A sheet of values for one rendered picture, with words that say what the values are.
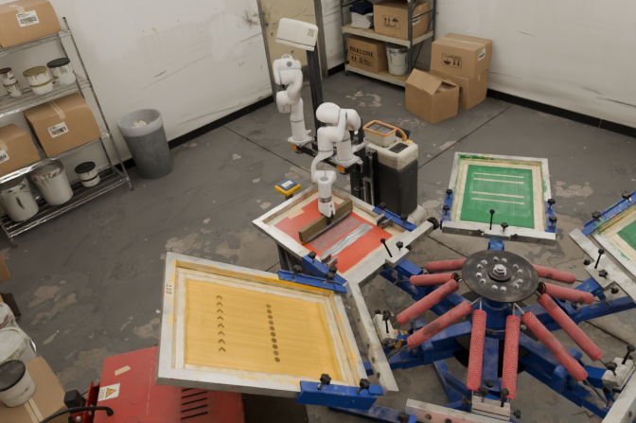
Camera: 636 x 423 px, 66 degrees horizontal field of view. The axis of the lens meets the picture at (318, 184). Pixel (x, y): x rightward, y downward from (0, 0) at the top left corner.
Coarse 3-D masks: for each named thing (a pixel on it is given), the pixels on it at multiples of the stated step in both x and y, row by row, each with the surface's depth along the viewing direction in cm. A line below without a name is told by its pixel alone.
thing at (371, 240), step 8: (304, 208) 310; (312, 208) 309; (352, 216) 298; (336, 224) 293; (344, 224) 292; (352, 224) 292; (360, 224) 291; (336, 232) 287; (344, 232) 287; (368, 232) 284; (376, 232) 284; (384, 232) 283; (360, 240) 279; (368, 240) 278; (376, 240) 278; (368, 248) 273; (376, 248) 273
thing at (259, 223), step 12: (312, 192) 320; (336, 192) 315; (288, 204) 309; (360, 204) 301; (264, 216) 301; (276, 216) 306; (264, 228) 292; (396, 228) 284; (276, 240) 283; (288, 240) 280; (396, 240) 271; (300, 252) 271; (384, 252) 264; (348, 276) 252
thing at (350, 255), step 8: (296, 216) 304; (304, 216) 303; (280, 224) 299; (288, 224) 298; (296, 224) 297; (288, 232) 292; (296, 232) 291; (328, 232) 288; (296, 240) 285; (312, 240) 284; (320, 240) 283; (328, 240) 282; (336, 240) 281; (312, 248) 278; (320, 248) 278; (344, 248) 275; (352, 248) 275; (360, 248) 274; (320, 256) 272; (344, 256) 270; (352, 256) 269; (360, 256) 268; (336, 264) 266; (344, 264) 265; (352, 264) 264; (344, 272) 260
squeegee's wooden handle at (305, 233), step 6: (348, 198) 297; (342, 204) 292; (348, 204) 295; (336, 210) 289; (342, 210) 293; (348, 210) 297; (324, 216) 285; (336, 216) 291; (312, 222) 281; (318, 222) 282; (324, 222) 285; (306, 228) 278; (312, 228) 280; (318, 228) 284; (300, 234) 276; (306, 234) 278; (312, 234) 282; (300, 240) 280; (306, 240) 280
